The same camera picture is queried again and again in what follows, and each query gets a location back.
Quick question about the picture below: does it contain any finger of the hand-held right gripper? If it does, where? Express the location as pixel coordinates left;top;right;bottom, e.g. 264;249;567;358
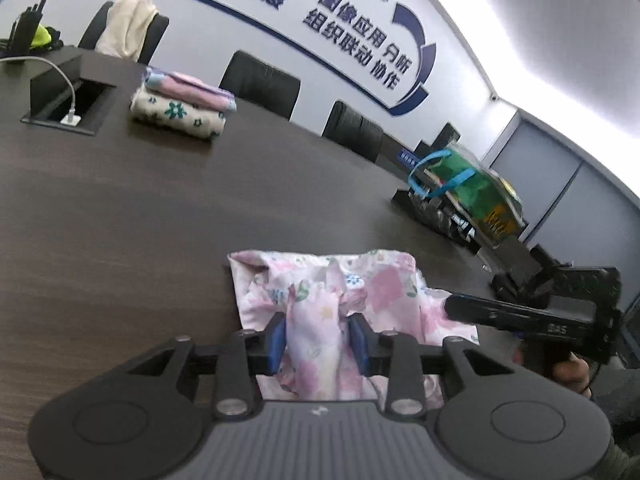
442;294;544;333

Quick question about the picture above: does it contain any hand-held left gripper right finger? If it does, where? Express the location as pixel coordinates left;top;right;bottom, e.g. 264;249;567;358
347;312;516;419

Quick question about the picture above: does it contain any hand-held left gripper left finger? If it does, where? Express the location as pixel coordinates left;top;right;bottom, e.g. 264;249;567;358
125;311;289;420

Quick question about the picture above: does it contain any pink floral ruffled garment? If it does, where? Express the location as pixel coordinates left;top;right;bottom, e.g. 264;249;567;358
227;248;482;404

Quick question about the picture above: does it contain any person's right forearm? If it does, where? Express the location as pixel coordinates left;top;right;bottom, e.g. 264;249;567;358
589;362;640;480

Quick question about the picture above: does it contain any person's right hand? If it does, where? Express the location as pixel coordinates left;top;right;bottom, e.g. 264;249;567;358
545;352;594;397

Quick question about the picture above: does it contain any black device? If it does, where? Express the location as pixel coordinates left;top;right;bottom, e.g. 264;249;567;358
491;244;562;302

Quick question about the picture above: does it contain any black tray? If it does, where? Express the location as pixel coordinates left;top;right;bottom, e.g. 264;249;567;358
390;187;487;252

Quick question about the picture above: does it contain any black office chair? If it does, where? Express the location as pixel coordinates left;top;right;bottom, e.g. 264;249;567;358
218;50;302;121
77;1;170;66
322;100;385;164

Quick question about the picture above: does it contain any folded white green-flowered garment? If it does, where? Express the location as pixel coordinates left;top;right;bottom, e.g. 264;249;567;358
129;85;227;142

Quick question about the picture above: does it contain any folded pink garment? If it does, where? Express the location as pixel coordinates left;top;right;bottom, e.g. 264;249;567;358
142;66;237;111

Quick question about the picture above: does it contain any black table socket box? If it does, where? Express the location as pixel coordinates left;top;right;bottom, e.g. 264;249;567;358
20;57;119;136

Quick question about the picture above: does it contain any cream jacket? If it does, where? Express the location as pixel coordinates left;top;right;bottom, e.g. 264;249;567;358
94;0;159;64

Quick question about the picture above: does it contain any black walkie-talkie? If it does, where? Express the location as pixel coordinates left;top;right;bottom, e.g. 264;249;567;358
9;0;51;54

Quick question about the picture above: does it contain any green bag with blue handles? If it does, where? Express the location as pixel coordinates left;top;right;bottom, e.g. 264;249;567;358
407;142;527;249

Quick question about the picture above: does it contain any blue wall lettering sign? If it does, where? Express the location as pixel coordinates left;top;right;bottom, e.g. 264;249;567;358
92;0;437;117

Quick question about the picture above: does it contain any white charging cable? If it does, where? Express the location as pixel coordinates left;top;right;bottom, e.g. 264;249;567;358
0;55;82;124

